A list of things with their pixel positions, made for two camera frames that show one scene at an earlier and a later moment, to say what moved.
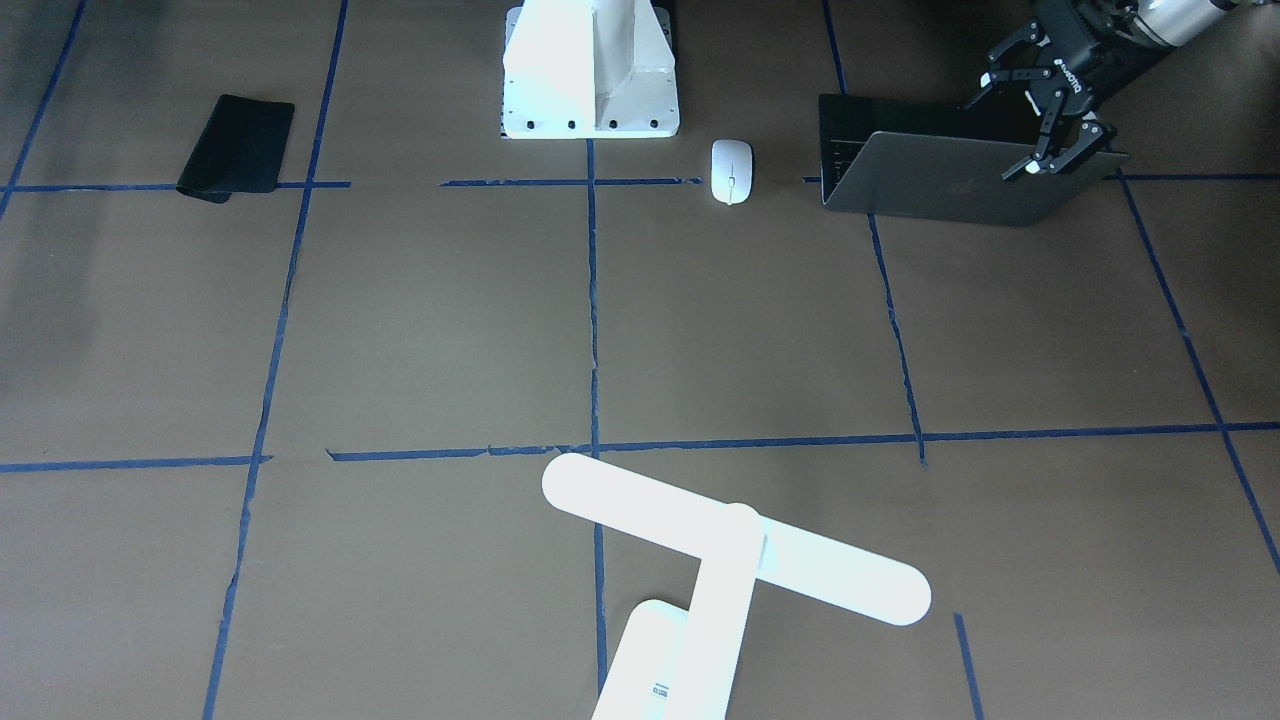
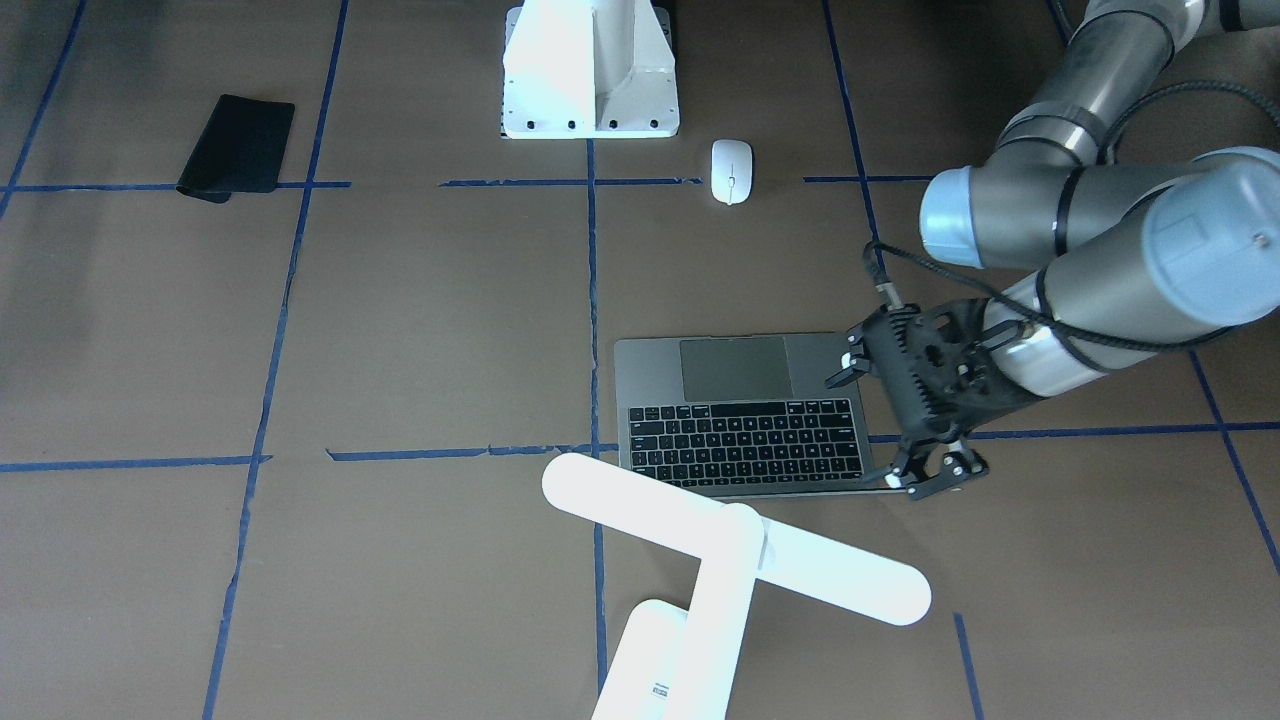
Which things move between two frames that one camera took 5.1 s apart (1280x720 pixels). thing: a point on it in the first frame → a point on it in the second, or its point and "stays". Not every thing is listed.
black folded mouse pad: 240,151 stays
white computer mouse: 731,170 stays
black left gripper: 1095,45 → 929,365
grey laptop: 944,157 → 740,415
